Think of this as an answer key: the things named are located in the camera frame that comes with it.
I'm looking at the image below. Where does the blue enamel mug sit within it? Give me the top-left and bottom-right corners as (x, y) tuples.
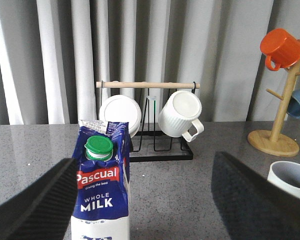
(286, 89), (300, 119)

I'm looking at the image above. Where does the blue white milk carton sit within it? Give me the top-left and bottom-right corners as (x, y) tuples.
(70, 120), (131, 240)

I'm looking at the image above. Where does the black metal mug rack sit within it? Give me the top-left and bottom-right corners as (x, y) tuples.
(95, 81), (200, 163)

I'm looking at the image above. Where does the white HOME mug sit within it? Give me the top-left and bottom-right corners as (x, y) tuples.
(267, 161), (300, 199)

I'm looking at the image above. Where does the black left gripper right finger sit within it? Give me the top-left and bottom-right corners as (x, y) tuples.
(211, 151), (300, 240)

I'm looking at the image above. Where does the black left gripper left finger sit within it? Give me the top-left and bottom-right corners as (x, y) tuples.
(0, 158), (78, 240)

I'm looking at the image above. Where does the wooden mug tree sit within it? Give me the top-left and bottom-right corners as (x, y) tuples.
(247, 60), (300, 157)

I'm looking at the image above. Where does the ribbed white hanging mug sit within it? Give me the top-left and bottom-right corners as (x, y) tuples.
(158, 90), (205, 142)

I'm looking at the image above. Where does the smooth white hanging mug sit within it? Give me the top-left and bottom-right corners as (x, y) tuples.
(99, 94), (142, 138)

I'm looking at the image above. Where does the orange enamel mug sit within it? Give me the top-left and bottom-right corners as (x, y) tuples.
(259, 28), (300, 71)

